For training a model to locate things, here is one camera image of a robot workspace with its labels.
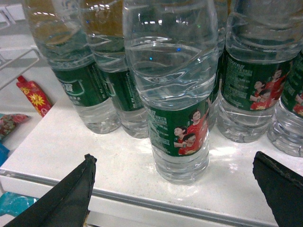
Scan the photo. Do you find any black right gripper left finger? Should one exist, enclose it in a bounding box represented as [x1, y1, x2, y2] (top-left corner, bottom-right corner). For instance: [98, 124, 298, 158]
[5, 154, 97, 227]

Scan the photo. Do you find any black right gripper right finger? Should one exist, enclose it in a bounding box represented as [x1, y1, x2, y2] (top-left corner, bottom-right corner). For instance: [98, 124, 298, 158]
[253, 151, 303, 227]

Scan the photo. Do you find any clear water bottle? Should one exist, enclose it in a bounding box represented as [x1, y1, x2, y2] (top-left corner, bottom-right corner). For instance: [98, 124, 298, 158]
[123, 0, 218, 184]

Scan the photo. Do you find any water bottle red figure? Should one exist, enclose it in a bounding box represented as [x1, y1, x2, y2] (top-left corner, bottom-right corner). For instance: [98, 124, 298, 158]
[267, 52, 303, 157]

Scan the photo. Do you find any water bottle front left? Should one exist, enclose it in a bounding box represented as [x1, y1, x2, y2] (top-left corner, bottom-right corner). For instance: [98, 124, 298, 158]
[23, 0, 120, 134]

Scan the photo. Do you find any teal snack bag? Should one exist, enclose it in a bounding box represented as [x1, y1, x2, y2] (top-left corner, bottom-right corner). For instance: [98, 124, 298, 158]
[0, 113, 40, 218]

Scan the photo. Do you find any red snack packet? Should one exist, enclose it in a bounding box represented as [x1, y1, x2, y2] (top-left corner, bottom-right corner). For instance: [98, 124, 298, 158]
[16, 75, 52, 117]

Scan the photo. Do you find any white wire hook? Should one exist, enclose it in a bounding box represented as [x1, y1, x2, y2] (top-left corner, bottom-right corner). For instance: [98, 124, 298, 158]
[0, 48, 40, 90]

